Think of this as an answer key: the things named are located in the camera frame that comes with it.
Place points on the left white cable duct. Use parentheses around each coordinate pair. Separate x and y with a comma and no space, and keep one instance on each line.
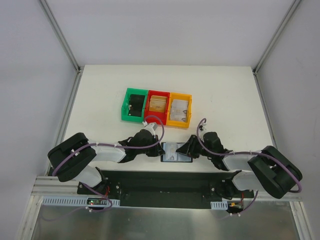
(73,201)

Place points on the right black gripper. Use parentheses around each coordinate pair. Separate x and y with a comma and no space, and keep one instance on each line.
(193,147)

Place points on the right white cable duct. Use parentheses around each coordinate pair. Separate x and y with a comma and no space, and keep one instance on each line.
(219,205)

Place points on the black card holder wallet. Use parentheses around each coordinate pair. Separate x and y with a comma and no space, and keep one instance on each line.
(181,158)

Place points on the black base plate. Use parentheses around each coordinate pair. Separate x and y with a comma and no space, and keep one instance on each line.
(182,190)

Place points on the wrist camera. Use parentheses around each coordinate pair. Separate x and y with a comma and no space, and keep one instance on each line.
(202,126)
(151,127)

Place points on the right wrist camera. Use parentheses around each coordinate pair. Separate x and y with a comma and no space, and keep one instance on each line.
(202,126)

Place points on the yellow plastic bin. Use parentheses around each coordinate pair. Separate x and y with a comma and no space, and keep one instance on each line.
(181,96)

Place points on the silver VIP cards stack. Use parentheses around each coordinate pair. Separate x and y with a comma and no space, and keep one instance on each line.
(179,110)

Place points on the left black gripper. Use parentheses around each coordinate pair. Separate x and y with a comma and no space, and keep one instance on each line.
(152,149)

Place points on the silver VIP card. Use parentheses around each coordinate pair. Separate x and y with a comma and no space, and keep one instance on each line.
(170,152)

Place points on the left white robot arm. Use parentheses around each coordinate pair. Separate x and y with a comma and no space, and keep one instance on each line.
(70,159)

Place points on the green plastic bin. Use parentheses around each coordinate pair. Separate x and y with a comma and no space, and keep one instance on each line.
(124,109)

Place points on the aluminium frame post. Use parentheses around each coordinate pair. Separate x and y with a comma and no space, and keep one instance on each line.
(277,34)
(59,34)

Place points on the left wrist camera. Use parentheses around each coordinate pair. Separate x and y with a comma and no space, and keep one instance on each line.
(151,127)

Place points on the right aluminium frame post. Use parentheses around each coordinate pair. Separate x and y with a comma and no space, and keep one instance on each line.
(277,34)

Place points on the white cable duct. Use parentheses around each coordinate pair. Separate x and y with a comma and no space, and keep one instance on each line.
(73,201)
(219,205)

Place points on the left aluminium frame post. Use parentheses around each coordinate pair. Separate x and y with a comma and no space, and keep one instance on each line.
(59,34)

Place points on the red plastic bin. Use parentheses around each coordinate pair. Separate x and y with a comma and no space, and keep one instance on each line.
(161,116)

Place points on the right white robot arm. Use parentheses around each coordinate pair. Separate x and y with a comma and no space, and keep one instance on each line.
(267,169)

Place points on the gold cards stack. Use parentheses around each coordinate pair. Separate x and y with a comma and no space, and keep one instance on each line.
(157,103)

